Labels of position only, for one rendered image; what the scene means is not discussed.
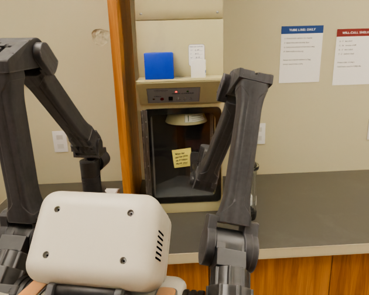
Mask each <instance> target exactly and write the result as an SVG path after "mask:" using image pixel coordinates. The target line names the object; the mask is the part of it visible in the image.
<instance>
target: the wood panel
mask: <svg viewBox="0 0 369 295"><path fill-rule="evenodd" d="M107 5H108V19H109V27H110V40H111V54H112V67H113V75H114V88H115V102H116V109H117V123H118V137H119V150H120V158H121V171H122V185H123V192H124V194H139V192H140V188H141V182H142V174H141V157H140V147H139V130H138V113H137V104H136V86H135V69H134V53H133V43H132V26H131V8H130V0H107Z"/></svg>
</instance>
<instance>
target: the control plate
mask: <svg viewBox="0 0 369 295"><path fill-rule="evenodd" d="M187 90H188V91H189V92H186V91H187ZM146 91H147V96H148V103H165V102H198V101H199V98H200V87H186V88H151V89H146ZM175 91H177V92H175ZM169 97H173V101H169ZM177 97H179V99H177ZM184 97H186V99H184ZM190 97H192V99H191V98H190ZM153 98H155V100H153ZM161 98H164V100H163V101H161V100H160V99H161Z"/></svg>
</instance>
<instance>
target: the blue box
mask: <svg viewBox="0 0 369 295"><path fill-rule="evenodd" d="M143 55H144V65H145V79H146V80H163V79H174V68H173V52H150V53H144V54H143Z"/></svg>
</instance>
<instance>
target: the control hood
mask: <svg viewBox="0 0 369 295"><path fill-rule="evenodd" d="M222 76H223V75H213V76H206V77H200V78H191V76H177V77H174V79H163V80H146V79H145V77H140V78H138V80H137V81H136V85H137V89H138V96H139V103H140V104H141V105H152V104H185V103H202V102H219V101H217V99H216V98H217V90H218V87H219V85H220V81H221V78H222ZM186 87H200V98H199V101H198V102H165V103H148V96H147V91H146V89H151V88H186Z"/></svg>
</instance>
